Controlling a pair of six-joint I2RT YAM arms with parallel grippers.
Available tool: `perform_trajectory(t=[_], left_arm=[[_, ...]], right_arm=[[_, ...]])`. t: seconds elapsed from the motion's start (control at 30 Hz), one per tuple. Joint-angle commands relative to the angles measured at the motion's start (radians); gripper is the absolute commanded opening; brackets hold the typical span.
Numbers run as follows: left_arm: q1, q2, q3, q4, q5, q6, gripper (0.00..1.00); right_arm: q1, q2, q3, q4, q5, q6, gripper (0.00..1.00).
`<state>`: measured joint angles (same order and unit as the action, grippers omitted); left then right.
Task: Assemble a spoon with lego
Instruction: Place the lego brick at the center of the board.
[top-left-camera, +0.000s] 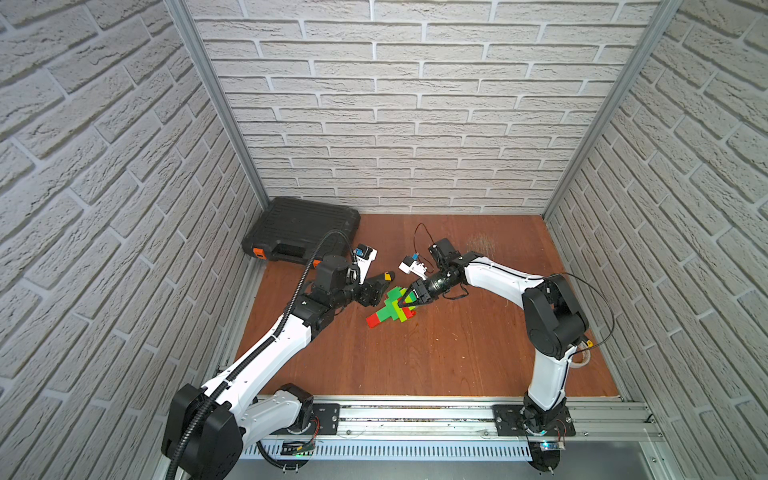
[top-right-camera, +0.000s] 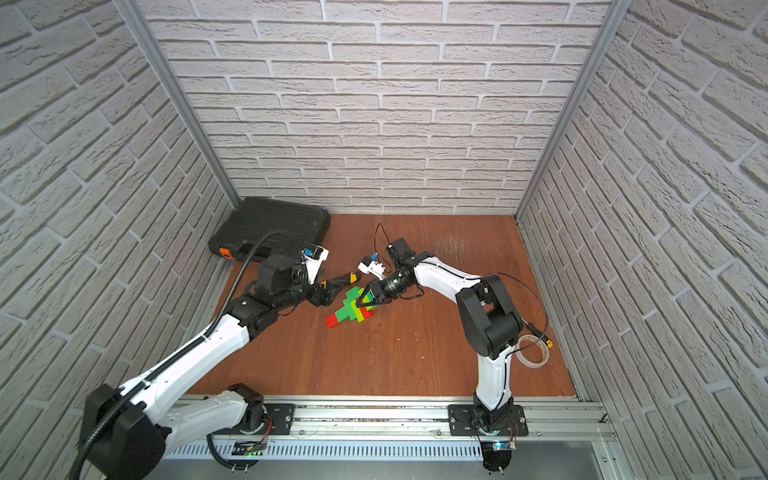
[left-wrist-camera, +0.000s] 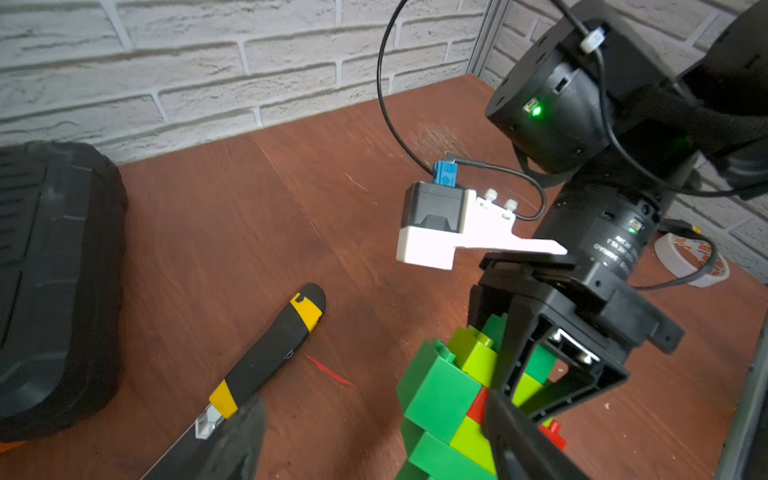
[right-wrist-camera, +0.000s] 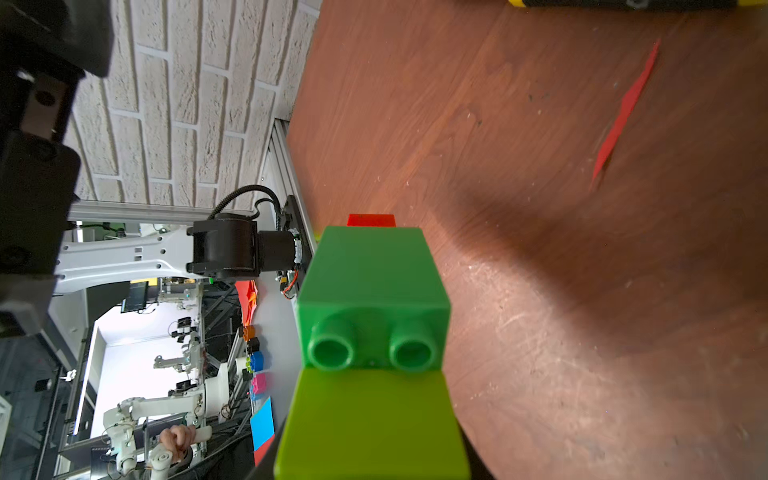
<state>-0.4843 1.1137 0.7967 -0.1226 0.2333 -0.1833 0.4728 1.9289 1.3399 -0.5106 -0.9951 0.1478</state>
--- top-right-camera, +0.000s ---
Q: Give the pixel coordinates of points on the small red lego brick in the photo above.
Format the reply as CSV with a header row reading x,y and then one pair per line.
x,y
331,321

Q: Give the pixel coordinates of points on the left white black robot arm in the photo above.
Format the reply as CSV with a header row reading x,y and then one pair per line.
x,y
127,431

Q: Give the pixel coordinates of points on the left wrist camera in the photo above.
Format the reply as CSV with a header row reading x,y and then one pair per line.
x,y
312,258

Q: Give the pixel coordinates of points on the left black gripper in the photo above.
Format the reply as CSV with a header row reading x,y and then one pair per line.
x,y
315,291

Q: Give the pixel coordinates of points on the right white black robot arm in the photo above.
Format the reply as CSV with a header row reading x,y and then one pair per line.
x,y
490,320

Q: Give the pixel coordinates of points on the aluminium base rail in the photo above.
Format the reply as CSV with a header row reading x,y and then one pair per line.
x,y
376,429

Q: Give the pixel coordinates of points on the clear tape roll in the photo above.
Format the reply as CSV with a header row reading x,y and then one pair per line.
x,y
532,352

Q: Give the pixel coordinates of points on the dark green long lego brick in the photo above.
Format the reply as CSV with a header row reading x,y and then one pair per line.
x,y
345,313

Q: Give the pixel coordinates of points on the yellow handled screwdriver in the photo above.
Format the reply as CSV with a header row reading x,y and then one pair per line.
x,y
540,335

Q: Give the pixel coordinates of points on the yellow black utility knife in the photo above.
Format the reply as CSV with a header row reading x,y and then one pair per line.
x,y
342,281

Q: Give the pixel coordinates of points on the lime green long lego brick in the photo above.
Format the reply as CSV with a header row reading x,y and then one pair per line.
x,y
353,295

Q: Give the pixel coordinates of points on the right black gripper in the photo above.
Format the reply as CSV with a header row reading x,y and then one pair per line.
x,y
377,287

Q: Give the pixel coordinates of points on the black plastic tool case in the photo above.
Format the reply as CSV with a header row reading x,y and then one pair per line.
x,y
298,225

